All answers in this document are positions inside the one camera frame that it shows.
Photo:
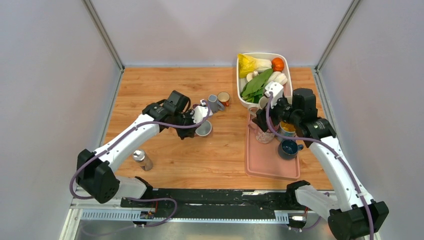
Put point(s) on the yellow napa cabbage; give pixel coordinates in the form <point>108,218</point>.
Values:
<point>248,64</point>

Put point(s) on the grey-blue dotted mug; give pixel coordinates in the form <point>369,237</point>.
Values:
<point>214,104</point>

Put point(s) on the pink plastic tray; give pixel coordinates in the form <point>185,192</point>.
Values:
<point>262,160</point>

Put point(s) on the green leafy vegetable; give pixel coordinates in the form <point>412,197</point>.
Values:
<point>255,85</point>

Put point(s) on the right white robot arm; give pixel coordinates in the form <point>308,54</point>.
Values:
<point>354,213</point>

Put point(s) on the orange small mug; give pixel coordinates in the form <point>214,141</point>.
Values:
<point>224,98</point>

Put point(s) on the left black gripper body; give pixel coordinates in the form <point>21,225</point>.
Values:
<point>186,119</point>

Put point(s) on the small pink dotted mug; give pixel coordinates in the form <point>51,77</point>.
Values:
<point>204,129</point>

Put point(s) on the silver metal bottle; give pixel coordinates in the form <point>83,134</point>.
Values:
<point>142,159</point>

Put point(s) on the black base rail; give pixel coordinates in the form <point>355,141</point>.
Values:
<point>215,203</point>

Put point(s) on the blue butterfly mug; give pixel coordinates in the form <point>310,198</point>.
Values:
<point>286,129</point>

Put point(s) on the white mushroom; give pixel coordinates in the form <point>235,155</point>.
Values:
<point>251,75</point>

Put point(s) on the dark blue round mug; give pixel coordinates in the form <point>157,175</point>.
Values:
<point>289,149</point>

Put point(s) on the pink upside-down mug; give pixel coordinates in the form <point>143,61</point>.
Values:
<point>261,136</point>

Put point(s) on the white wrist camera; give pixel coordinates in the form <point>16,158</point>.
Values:
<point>273,91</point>
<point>201,111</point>

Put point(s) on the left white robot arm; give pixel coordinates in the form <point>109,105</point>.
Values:
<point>95,175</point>

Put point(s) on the white bok choy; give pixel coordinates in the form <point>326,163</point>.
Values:
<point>277,77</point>

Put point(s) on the white vegetable bin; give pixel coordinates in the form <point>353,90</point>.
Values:
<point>241,82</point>

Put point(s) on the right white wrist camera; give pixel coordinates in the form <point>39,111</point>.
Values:
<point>273,91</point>

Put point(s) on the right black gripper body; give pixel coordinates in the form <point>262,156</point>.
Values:
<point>281,112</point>

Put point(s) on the small orange pumpkin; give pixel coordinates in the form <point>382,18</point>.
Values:
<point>278,64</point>

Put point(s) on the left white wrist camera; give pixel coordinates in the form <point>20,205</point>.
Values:
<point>201,111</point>

